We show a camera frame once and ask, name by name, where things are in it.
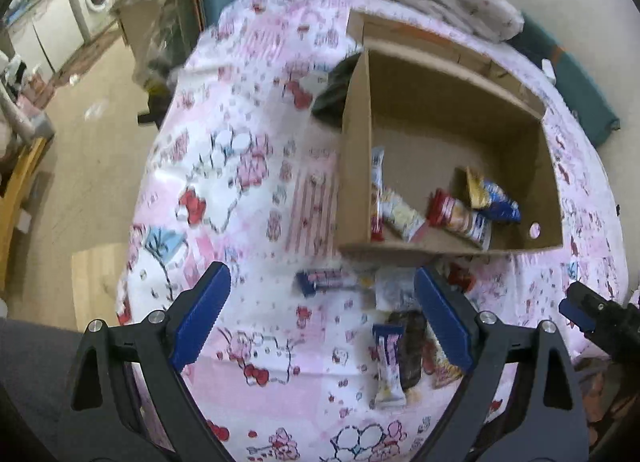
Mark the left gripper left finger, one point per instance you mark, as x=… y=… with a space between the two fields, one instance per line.
x=101 y=419

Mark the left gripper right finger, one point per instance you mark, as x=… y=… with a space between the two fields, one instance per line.
x=519 y=398

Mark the blue yellow tiger snack bag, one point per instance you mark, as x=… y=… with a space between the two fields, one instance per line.
x=489 y=199

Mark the small yellow cartoon snack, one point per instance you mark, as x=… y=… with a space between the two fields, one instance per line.
x=409 y=224

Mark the teal cushion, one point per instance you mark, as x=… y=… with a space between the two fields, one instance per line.
x=580 y=93

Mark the blue pink small bar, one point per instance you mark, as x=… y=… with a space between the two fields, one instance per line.
x=312 y=281

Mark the yellow cartoon biscuit packet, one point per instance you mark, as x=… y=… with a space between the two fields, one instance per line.
x=435 y=363

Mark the dark brown jerky packet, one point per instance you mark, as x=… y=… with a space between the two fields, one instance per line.
x=395 y=296

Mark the small red candy wrapper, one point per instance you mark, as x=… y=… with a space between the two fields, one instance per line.
x=461 y=277

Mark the brown cardboard box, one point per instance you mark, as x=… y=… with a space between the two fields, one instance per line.
x=437 y=108

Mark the wooden chair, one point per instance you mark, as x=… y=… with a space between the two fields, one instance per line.
x=17 y=189

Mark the dark sock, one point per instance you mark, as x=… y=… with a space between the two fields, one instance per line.
x=329 y=106

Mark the white purple rice cake snack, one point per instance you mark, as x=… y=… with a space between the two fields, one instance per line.
x=377 y=158

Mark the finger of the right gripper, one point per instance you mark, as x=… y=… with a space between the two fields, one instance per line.
x=612 y=327

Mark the pink cartoon bed sheet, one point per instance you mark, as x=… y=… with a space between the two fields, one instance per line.
x=242 y=173

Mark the blue white bar snack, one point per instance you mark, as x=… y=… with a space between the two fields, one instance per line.
x=390 y=393

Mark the red white rice cake snack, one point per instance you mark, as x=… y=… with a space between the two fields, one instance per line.
x=449 y=213

